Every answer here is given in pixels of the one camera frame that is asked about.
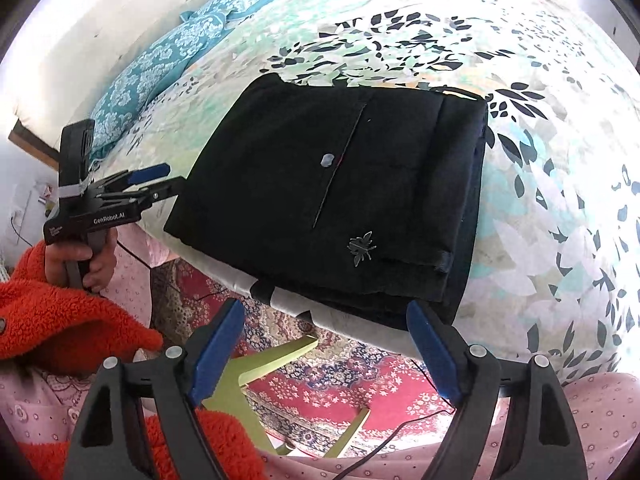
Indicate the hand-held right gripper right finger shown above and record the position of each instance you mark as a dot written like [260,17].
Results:
[430,355]

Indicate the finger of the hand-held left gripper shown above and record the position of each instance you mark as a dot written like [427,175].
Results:
[160,189]
[150,172]

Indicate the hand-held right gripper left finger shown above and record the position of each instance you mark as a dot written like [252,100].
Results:
[220,355]

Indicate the black pants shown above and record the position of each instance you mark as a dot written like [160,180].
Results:
[300,185]

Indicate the person's left hand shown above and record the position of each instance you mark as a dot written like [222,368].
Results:
[105,265]

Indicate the green plastic stool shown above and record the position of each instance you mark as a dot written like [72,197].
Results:
[240,390]

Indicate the orange fleece jacket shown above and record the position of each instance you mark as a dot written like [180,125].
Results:
[215,445]

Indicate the red patterned rug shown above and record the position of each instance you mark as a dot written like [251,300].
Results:
[310,390]

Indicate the person's pink dotted pajamas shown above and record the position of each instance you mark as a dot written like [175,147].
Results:
[600,420]

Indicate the floral leaf print bedsheet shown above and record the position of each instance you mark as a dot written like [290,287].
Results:
[550,160]

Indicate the wooden bed frame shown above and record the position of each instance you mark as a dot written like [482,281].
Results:
[30,142]

